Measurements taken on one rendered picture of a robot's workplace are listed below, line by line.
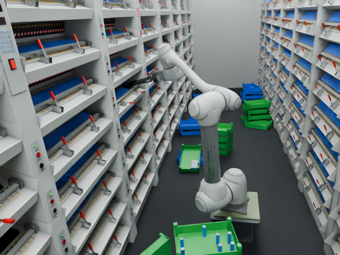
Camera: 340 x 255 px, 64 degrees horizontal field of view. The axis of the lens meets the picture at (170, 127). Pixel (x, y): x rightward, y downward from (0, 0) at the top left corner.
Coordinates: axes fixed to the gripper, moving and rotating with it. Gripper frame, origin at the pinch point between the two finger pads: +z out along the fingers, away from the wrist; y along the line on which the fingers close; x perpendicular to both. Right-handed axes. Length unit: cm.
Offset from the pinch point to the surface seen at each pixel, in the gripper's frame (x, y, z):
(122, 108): 7.9, 40.9, -3.0
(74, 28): -44, 61, -2
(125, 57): -19.7, -9.1, 3.3
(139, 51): -21.2, -9.4, -9.3
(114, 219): 64, 79, 8
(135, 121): 26.4, 13.8, 2.5
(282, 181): 122, -25, -98
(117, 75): -12.7, 36.6, -5.2
